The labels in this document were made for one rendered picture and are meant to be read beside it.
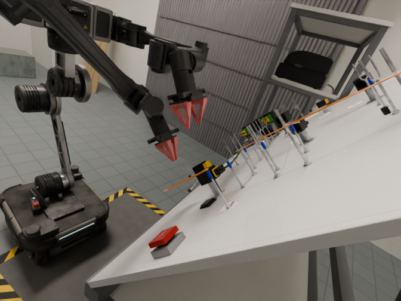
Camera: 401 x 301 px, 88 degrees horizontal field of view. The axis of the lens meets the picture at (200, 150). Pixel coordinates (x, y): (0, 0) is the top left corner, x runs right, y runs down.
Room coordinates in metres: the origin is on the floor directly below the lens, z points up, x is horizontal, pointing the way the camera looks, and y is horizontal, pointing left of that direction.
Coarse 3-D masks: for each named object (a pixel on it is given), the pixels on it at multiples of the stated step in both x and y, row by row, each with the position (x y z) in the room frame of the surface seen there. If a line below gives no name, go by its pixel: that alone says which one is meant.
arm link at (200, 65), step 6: (162, 42) 0.60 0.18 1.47; (168, 42) 0.60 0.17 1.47; (168, 48) 0.60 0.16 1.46; (192, 54) 0.64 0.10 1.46; (198, 54) 0.67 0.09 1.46; (168, 60) 0.61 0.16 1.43; (198, 60) 0.65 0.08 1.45; (204, 60) 0.69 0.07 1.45; (162, 66) 0.60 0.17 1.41; (168, 66) 0.62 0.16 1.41; (192, 66) 0.64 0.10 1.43; (198, 66) 0.65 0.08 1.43; (156, 72) 0.61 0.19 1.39; (162, 72) 0.60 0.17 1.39; (168, 72) 0.62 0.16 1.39
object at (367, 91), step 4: (364, 76) 0.76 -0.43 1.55; (356, 80) 0.78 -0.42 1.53; (360, 80) 0.77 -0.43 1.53; (356, 84) 0.78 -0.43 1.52; (360, 84) 0.79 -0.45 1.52; (364, 84) 0.79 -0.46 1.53; (356, 88) 0.78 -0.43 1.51; (360, 88) 0.77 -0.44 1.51; (368, 88) 0.79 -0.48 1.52; (372, 88) 0.77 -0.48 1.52; (368, 92) 0.79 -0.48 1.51; (368, 96) 0.77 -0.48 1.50; (372, 96) 0.78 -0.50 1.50; (372, 100) 0.77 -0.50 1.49
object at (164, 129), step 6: (156, 120) 0.64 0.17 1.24; (162, 120) 0.65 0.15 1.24; (150, 126) 0.64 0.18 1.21; (156, 126) 0.63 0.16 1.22; (162, 126) 0.64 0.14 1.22; (156, 132) 0.63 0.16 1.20; (162, 132) 0.63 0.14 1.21; (168, 132) 0.64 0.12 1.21; (174, 132) 0.67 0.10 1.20; (156, 138) 0.60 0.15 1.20
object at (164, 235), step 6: (168, 228) 0.34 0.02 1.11; (174, 228) 0.33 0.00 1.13; (162, 234) 0.32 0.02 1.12; (168, 234) 0.31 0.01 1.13; (174, 234) 0.32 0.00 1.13; (156, 240) 0.30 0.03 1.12; (162, 240) 0.29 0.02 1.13; (168, 240) 0.30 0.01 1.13; (150, 246) 0.30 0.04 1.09; (156, 246) 0.29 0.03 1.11; (162, 246) 0.30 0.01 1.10
